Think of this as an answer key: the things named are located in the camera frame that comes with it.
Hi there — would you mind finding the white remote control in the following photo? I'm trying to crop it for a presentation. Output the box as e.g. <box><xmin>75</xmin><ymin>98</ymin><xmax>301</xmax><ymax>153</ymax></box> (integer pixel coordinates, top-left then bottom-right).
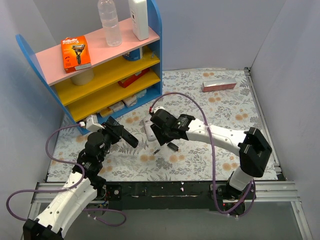
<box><xmin>143</xmin><ymin>119</ymin><xmax>157</xmax><ymax>142</ymax></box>

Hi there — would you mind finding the black remote battery cover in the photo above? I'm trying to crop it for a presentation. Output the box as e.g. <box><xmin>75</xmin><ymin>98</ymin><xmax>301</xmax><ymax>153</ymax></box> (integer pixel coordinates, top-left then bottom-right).
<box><xmin>167</xmin><ymin>142</ymin><xmax>179</xmax><ymax>152</ymax></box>

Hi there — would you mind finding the black TV remote control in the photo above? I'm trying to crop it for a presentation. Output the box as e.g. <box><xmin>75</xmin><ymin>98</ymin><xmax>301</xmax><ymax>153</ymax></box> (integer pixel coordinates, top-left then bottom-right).
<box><xmin>105</xmin><ymin>116</ymin><xmax>139</xmax><ymax>148</ymax></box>

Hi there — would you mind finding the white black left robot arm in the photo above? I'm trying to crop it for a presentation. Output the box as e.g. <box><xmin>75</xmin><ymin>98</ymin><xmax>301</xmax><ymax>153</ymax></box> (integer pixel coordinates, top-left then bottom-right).
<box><xmin>23</xmin><ymin>123</ymin><xmax>124</xmax><ymax>240</ymax></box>

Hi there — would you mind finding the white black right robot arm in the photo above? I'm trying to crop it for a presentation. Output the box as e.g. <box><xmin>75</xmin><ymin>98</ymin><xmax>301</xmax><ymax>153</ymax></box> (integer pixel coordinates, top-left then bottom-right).
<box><xmin>150</xmin><ymin>107</ymin><xmax>272</xmax><ymax>199</ymax></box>

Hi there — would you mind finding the yellow pack on shelf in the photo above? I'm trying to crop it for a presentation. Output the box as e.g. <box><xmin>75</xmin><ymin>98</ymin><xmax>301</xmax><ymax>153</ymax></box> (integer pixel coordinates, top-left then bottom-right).
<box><xmin>99</xmin><ymin>107</ymin><xmax>114</xmax><ymax>118</ymax></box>

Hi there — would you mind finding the white orange soap pack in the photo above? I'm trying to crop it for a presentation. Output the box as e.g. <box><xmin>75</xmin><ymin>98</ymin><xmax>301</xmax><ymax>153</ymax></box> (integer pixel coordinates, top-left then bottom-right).
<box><xmin>122</xmin><ymin>94</ymin><xmax>138</xmax><ymax>108</ymax></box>

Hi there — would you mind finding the teal soap pack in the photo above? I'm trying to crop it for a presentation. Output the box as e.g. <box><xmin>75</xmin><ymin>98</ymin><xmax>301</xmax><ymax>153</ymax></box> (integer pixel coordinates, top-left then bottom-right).
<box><xmin>135</xmin><ymin>88</ymin><xmax>147</xmax><ymax>99</ymax></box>

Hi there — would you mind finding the red flat box on shelf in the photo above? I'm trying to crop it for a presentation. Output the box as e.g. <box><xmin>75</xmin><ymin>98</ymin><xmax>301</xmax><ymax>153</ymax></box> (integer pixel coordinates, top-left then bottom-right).
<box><xmin>117</xmin><ymin>68</ymin><xmax>150</xmax><ymax>88</ymax></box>

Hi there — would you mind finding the blue shelf unit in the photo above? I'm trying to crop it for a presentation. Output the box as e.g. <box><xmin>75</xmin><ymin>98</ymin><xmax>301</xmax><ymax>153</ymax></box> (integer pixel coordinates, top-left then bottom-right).
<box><xmin>15</xmin><ymin>0</ymin><xmax>163</xmax><ymax>124</ymax></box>

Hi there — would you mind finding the beige cylindrical container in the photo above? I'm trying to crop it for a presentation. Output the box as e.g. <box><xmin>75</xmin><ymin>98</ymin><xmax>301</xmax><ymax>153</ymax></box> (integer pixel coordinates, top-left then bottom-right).
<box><xmin>70</xmin><ymin>68</ymin><xmax>94</xmax><ymax>86</ymax></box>

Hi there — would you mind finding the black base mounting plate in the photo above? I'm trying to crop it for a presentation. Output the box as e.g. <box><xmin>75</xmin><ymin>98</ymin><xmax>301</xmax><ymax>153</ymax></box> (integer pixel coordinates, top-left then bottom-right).
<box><xmin>99</xmin><ymin>179</ymin><xmax>258</xmax><ymax>212</ymax></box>

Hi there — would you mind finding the red silver long box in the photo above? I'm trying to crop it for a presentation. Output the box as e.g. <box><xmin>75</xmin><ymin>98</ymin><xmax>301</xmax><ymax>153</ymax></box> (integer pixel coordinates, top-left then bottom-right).
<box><xmin>201</xmin><ymin>78</ymin><xmax>237</xmax><ymax>92</ymax></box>

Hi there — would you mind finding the blue white cylindrical can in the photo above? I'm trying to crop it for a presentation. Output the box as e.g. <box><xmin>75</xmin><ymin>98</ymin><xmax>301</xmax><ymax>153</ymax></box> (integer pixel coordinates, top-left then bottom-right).
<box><xmin>122</xmin><ymin>47</ymin><xmax>143</xmax><ymax>62</ymax></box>

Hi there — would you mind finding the orange razor box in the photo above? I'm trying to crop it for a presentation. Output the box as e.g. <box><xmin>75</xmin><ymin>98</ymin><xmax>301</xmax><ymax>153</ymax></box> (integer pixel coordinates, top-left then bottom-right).
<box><xmin>60</xmin><ymin>35</ymin><xmax>92</xmax><ymax>74</ymax></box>

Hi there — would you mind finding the clear plastic water bottle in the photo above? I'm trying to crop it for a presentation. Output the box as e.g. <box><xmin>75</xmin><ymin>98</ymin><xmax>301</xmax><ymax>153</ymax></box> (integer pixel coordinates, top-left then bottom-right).
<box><xmin>97</xmin><ymin>0</ymin><xmax>122</xmax><ymax>47</ymax></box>

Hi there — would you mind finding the white plastic bottle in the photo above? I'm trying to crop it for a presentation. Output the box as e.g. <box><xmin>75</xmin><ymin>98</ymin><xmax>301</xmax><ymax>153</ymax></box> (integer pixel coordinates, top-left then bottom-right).
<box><xmin>128</xmin><ymin>0</ymin><xmax>149</xmax><ymax>41</ymax></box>

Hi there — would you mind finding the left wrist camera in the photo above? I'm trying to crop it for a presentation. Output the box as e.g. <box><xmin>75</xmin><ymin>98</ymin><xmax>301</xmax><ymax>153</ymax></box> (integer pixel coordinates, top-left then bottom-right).
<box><xmin>79</xmin><ymin>114</ymin><xmax>104</xmax><ymax>132</ymax></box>

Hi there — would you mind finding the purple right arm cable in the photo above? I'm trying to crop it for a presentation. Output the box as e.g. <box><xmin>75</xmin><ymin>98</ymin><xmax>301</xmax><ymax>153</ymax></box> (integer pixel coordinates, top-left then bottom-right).
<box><xmin>149</xmin><ymin>92</ymin><xmax>257</xmax><ymax>218</ymax></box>

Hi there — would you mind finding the aluminium table edge rail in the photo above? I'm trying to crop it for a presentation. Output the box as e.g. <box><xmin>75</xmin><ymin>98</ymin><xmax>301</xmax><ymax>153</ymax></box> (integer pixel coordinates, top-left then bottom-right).
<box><xmin>243</xmin><ymin>67</ymin><xmax>287</xmax><ymax>181</ymax></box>

